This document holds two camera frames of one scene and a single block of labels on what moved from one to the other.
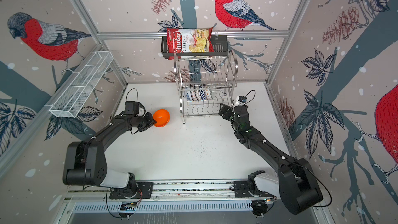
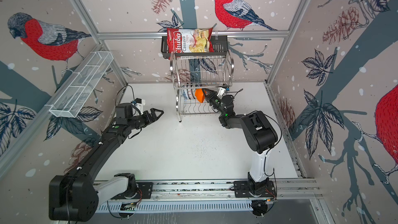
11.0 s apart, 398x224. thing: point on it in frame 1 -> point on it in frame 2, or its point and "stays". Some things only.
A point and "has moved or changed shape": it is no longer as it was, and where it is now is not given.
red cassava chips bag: [188, 40] stays
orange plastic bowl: [162, 117] -> [200, 94]
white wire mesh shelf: [80, 84] stays
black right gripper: [229, 111] -> [212, 97]
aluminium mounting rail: [167, 191] stays
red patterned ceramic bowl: [193, 95] has moved or changed shape
